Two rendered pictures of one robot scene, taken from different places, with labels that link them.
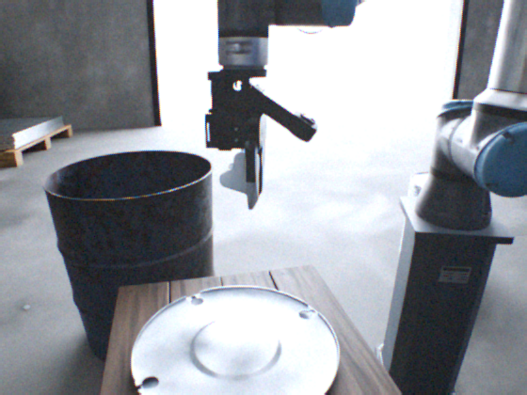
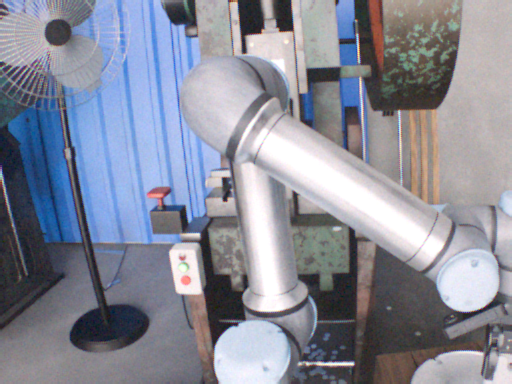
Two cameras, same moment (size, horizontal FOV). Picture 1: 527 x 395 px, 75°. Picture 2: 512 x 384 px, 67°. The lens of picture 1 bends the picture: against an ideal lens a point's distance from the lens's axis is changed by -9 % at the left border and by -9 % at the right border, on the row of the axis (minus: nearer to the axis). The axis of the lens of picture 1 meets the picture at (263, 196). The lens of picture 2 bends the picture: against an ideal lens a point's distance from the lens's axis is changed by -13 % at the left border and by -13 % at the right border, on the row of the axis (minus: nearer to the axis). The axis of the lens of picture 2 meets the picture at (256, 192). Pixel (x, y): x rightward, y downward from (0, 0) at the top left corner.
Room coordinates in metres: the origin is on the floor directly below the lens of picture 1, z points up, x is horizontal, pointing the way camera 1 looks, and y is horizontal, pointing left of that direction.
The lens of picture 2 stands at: (1.18, -0.19, 1.07)
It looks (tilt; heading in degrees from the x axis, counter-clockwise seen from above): 16 degrees down; 197
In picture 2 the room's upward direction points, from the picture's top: 5 degrees counter-clockwise
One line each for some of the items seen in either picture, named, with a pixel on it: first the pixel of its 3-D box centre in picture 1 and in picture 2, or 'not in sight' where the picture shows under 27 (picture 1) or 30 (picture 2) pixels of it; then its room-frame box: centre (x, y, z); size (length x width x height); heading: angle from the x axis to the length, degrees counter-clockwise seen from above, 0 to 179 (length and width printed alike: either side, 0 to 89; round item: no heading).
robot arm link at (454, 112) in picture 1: (467, 134); (255, 369); (0.66, -0.38, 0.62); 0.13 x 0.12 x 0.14; 175
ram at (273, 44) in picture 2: not in sight; (274, 77); (-0.10, -0.50, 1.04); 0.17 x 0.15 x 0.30; 6
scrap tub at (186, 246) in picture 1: (141, 254); not in sight; (0.88, 0.33, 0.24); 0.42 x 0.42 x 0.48
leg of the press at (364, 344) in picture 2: not in sight; (365, 236); (-0.30, -0.25, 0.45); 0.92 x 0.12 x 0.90; 6
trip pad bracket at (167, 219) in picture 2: not in sight; (172, 236); (0.12, -0.78, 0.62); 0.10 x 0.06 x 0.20; 96
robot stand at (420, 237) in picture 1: (432, 305); not in sight; (0.67, -0.38, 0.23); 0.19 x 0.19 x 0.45; 80
